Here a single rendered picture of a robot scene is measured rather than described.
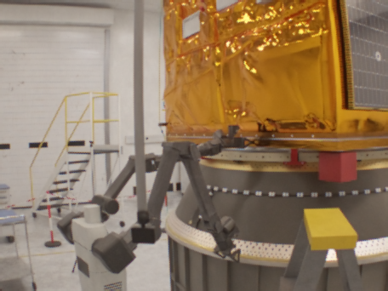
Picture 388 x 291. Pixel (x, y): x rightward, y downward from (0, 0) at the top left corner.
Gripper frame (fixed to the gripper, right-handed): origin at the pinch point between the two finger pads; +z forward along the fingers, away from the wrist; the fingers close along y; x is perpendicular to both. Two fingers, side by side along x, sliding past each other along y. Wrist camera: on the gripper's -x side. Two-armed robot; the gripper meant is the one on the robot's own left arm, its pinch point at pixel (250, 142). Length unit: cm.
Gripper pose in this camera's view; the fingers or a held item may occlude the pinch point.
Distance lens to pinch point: 220.1
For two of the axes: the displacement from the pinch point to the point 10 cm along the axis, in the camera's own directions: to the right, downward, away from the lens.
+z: 8.8, -0.4, 4.8
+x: 0.2, 10.0, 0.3
